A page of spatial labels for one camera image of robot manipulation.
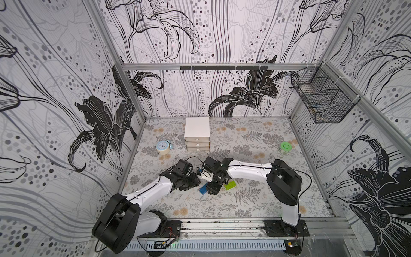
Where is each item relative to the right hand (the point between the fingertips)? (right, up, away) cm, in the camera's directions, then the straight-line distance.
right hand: (213, 186), depth 87 cm
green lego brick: (+10, +1, -1) cm, 10 cm away
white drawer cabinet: (-9, +29, +5) cm, 31 cm away
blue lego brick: (-5, -1, -3) cm, 6 cm away
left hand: (-7, +1, -2) cm, 8 cm away
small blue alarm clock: (-31, +21, +11) cm, 39 cm away
